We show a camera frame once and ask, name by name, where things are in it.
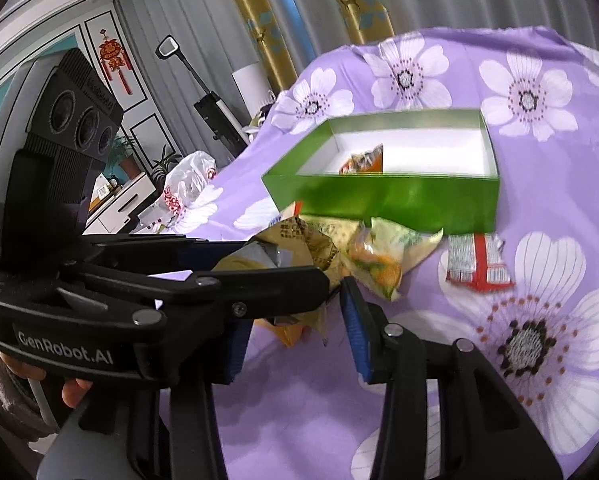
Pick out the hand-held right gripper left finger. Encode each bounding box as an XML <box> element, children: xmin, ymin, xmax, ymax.
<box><xmin>124</xmin><ymin>317</ymin><xmax>253</xmax><ymax>480</ymax></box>

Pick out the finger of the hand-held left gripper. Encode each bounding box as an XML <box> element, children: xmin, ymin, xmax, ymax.
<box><xmin>80</xmin><ymin>232</ymin><xmax>263</xmax><ymax>277</ymax></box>
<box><xmin>57</xmin><ymin>265</ymin><xmax>331</xmax><ymax>322</ymax></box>

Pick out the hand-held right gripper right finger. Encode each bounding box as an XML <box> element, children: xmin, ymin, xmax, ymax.
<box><xmin>339</xmin><ymin>276</ymin><xmax>565</xmax><ymax>480</ymax></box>

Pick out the gold foil snack packet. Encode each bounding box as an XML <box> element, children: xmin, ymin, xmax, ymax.
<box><xmin>214</xmin><ymin>215</ymin><xmax>353</xmax><ymax>291</ymax></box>

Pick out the green cardboard box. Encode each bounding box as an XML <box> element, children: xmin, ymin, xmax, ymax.
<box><xmin>262</xmin><ymin>108</ymin><xmax>501</xmax><ymax>236</ymax></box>

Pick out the person's left forearm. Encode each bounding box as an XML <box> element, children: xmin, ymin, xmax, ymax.
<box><xmin>0</xmin><ymin>340</ymin><xmax>60</xmax><ymax>441</ymax></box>

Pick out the person's left hand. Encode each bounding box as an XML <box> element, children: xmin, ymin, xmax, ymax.
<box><xmin>0</xmin><ymin>350</ymin><xmax>94</xmax><ymax>411</ymax></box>

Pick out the potted plant in clay pot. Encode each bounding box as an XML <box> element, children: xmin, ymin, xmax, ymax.
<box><xmin>107</xmin><ymin>135</ymin><xmax>140</xmax><ymax>181</ymax></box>

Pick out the white low cabinet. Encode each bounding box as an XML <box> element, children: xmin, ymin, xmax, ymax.
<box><xmin>82</xmin><ymin>172</ymin><xmax>158</xmax><ymax>235</ymax></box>

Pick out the white plastic bag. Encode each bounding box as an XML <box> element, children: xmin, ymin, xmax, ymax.
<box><xmin>160</xmin><ymin>150</ymin><xmax>218</xmax><ymax>216</ymax></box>

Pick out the green corn snack packet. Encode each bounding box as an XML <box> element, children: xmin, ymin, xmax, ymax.
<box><xmin>347</xmin><ymin>217</ymin><xmax>445</xmax><ymax>303</ymax></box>

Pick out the green potted plant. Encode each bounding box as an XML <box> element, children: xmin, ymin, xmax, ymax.
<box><xmin>150</xmin><ymin>145</ymin><xmax>183</xmax><ymax>186</ymax></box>

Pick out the red snack packet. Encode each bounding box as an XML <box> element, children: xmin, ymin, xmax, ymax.
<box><xmin>445</xmin><ymin>232</ymin><xmax>515</xmax><ymax>292</ymax></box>

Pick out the black stick vacuum cleaner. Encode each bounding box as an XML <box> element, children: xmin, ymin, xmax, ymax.
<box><xmin>156</xmin><ymin>34</ymin><xmax>248</xmax><ymax>168</ymax></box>

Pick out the orange snack packet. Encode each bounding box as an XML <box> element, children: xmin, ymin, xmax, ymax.
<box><xmin>338</xmin><ymin>144</ymin><xmax>384</xmax><ymax>176</ymax></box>

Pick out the grey curtain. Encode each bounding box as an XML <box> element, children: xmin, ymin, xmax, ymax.
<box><xmin>112</xmin><ymin>0</ymin><xmax>280</xmax><ymax>171</ymax></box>

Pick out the white box-shaped appliance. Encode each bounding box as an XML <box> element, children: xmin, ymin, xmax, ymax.
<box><xmin>232</xmin><ymin>62</ymin><xmax>275</xmax><ymax>131</ymax></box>

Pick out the purple floral bedsheet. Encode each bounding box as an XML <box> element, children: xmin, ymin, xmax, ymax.
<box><xmin>82</xmin><ymin>27</ymin><xmax>599</xmax><ymax>480</ymax></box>

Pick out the yellow patterned curtain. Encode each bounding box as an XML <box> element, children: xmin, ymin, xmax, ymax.
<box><xmin>222</xmin><ymin>0</ymin><xmax>305</xmax><ymax>96</ymax></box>
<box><xmin>317</xmin><ymin>0</ymin><xmax>395</xmax><ymax>43</ymax></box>

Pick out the red knot wall ornament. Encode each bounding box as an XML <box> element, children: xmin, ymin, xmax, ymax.
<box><xmin>98</xmin><ymin>27</ymin><xmax>134</xmax><ymax>95</ymax></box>

